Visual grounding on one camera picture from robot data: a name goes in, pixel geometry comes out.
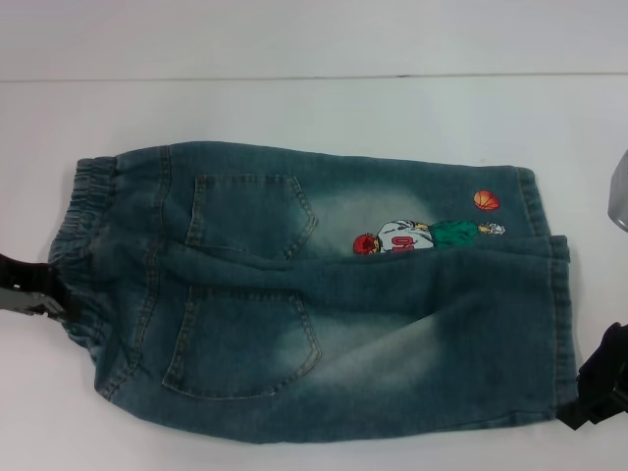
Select blue denim shorts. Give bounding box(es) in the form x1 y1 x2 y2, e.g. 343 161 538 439
46 141 580 433

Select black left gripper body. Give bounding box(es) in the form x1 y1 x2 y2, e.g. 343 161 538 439
0 252 66 316

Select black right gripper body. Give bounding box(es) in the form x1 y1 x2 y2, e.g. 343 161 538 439
577 321 628 425

